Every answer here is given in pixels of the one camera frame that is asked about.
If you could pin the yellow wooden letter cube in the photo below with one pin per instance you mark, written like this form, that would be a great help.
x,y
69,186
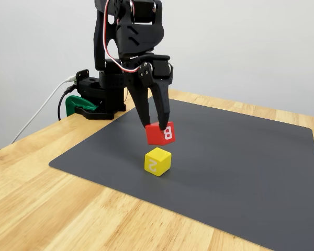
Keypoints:
x,y
157,162

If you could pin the black robot arm with base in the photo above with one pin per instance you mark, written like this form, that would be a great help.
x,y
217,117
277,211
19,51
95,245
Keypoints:
x,y
99,52

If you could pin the dark grey rubber mat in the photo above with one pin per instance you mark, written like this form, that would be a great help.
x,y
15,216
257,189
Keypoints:
x,y
225,170

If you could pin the red wooden letter cube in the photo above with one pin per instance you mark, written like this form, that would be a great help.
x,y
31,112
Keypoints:
x,y
155,136

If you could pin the green table clamp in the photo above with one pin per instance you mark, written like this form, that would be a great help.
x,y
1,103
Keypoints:
x,y
77,103

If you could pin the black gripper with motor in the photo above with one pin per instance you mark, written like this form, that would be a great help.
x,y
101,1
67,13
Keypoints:
x,y
159,70

